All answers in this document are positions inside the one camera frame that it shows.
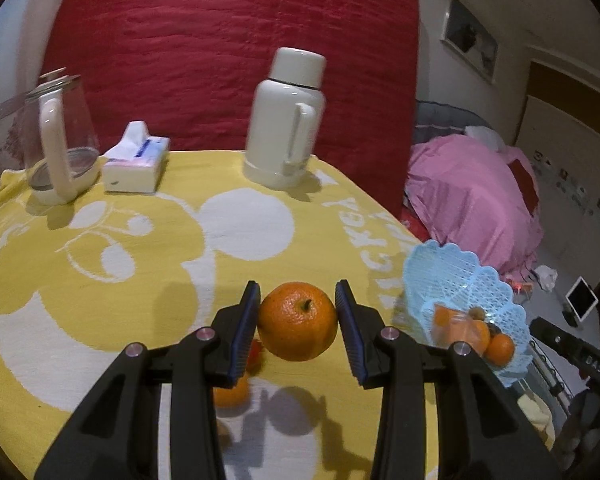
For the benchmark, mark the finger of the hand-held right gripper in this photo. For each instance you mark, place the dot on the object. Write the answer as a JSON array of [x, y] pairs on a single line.
[[565, 345]]

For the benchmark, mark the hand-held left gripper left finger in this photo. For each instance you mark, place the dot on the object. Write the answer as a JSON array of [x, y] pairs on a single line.
[[245, 330]]

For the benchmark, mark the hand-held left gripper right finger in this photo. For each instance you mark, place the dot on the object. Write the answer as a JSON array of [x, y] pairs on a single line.
[[350, 335]]

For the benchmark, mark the small mandarin with dark stem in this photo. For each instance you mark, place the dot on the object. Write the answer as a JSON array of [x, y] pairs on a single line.
[[295, 325]]

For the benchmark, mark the large reddish mandarin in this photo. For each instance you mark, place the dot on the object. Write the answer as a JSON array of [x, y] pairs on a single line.
[[501, 349]]

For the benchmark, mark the dark purple passion fruit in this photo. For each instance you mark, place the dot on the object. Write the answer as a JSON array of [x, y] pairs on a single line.
[[494, 329]]

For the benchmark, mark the light blue lace basket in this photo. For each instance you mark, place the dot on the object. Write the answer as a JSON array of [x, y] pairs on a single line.
[[430, 275]]

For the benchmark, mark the large red tomato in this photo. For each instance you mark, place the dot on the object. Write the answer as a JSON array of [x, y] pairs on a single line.
[[255, 355]]

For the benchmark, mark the white tablet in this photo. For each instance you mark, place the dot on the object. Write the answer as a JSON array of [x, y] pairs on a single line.
[[582, 299]]

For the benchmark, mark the yellow plush toy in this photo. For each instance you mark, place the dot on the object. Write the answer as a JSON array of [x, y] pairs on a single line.
[[535, 417]]

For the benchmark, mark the smooth round orange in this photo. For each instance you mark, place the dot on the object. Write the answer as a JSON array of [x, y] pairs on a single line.
[[232, 395]]

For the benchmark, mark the crumpled white paper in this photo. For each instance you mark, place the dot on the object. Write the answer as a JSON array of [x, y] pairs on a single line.
[[545, 277]]

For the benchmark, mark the yellow printed towel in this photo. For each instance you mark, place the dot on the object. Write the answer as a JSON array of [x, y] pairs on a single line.
[[130, 310]]

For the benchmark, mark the red pillow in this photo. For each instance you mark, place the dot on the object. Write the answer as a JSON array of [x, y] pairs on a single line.
[[525, 185]]

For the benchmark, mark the pink blanket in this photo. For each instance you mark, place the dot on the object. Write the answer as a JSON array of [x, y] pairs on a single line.
[[470, 200]]

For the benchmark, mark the wooden wardrobe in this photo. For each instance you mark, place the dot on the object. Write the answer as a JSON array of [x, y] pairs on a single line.
[[570, 160]]

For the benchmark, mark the white tissue box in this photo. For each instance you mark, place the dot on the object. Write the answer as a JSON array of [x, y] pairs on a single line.
[[130, 175]]

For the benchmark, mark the white thermos jug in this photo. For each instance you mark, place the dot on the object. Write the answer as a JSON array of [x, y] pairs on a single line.
[[275, 125]]

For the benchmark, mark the white pillow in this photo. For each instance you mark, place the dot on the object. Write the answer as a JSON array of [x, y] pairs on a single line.
[[485, 136]]

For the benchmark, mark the grey quilted cushion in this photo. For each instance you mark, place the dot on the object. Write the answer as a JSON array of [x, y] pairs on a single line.
[[440, 120]]

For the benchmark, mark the red quilted blanket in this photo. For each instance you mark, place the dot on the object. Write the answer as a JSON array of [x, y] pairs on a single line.
[[205, 60]]

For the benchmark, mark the framed wall picture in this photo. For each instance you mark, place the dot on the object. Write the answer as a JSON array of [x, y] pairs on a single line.
[[467, 35]]

